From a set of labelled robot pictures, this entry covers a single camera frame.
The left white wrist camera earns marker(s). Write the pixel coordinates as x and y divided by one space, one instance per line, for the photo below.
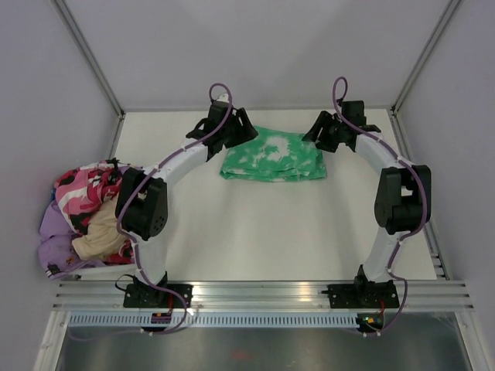
223 98

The green tie-dye trousers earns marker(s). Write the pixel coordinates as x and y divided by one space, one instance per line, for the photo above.
274 156

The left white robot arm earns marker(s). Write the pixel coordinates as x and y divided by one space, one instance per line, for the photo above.
142 209

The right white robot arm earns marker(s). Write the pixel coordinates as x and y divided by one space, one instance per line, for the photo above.
402 204

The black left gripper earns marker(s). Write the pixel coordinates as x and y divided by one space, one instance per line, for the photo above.
247 131

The beige garment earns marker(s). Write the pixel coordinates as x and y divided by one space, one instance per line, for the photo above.
102 238

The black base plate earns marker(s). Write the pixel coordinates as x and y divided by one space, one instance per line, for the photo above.
140 295
362 296

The purple trousers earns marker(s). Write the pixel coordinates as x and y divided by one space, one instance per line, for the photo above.
56 254

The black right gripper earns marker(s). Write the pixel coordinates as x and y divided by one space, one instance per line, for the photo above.
324 120

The aluminium rail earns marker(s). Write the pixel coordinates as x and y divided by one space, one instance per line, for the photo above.
258 296

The slotted cable duct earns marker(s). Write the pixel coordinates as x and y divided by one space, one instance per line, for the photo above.
214 320

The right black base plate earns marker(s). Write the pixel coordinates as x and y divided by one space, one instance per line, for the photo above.
362 296

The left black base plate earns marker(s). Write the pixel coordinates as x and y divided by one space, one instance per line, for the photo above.
140 295

